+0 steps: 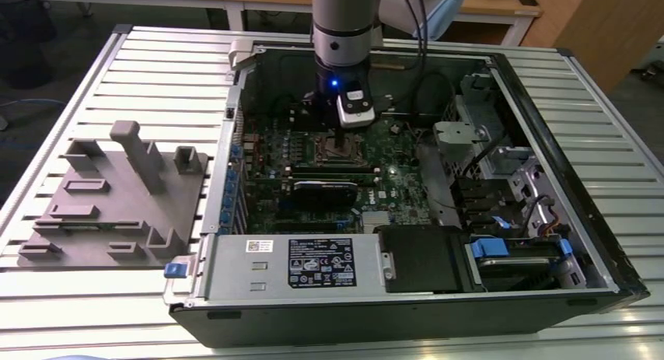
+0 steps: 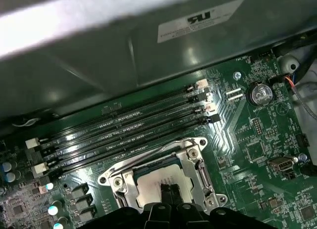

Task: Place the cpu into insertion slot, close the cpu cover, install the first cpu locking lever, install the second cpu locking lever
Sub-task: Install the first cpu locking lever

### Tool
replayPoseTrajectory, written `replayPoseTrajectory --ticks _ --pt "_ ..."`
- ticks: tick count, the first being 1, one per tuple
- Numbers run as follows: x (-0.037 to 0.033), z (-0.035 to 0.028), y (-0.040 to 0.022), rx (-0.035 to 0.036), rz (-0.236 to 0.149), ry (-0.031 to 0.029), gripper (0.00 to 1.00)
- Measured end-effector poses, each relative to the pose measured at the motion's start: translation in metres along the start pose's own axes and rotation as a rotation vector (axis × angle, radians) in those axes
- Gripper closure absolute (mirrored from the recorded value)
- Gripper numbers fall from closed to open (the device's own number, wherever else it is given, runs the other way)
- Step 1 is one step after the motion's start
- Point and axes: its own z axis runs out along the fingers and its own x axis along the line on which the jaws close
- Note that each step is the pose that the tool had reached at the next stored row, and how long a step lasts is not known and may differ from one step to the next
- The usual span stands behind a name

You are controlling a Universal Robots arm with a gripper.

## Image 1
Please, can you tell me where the CPU socket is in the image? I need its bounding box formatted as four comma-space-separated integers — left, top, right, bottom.
311, 131, 367, 167

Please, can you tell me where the blue floor cable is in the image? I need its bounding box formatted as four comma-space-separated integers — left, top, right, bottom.
0, 98, 68, 149

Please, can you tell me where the black graphics card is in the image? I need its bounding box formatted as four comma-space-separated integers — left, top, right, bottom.
292, 180, 360, 218

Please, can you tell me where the silver metal drive cage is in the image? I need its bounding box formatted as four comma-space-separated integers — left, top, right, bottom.
443, 72, 520, 182

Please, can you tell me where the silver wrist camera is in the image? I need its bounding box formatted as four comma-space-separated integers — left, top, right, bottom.
335, 79, 376, 128

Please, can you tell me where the wooden cabinet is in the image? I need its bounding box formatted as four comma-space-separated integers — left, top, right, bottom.
521, 0, 664, 93

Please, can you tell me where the black plastic shroud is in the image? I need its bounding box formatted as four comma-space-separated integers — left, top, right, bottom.
373, 225, 488, 295

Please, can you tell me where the black PC case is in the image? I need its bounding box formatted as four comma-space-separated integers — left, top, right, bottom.
161, 39, 651, 349

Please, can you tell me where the thick black cable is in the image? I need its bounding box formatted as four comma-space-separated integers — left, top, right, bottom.
460, 128, 512, 178

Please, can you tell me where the silver metal bracket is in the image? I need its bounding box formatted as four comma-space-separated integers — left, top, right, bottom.
432, 121, 492, 145

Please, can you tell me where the black chair base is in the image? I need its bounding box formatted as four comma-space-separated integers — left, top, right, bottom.
628, 37, 664, 82

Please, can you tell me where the grey parts rack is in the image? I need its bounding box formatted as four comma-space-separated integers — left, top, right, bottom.
16, 120, 213, 268

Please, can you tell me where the green RAM stick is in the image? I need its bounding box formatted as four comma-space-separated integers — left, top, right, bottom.
289, 172, 379, 183

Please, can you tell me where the silver power supply unit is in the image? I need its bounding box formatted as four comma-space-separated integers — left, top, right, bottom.
199, 232, 388, 301

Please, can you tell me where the blue case latch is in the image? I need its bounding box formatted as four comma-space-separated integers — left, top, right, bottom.
161, 260, 189, 280

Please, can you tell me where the green motherboard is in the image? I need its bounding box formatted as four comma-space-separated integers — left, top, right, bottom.
241, 114, 441, 236

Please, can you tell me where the hard disk in blue carrier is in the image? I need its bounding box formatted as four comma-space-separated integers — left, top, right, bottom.
465, 235, 575, 293

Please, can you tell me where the coloured wire bundle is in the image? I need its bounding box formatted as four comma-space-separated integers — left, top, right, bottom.
539, 215, 572, 239

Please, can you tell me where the black office chair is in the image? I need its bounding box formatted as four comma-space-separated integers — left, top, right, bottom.
0, 0, 59, 91

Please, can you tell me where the silver CPU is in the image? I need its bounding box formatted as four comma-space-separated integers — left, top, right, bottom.
324, 138, 355, 158

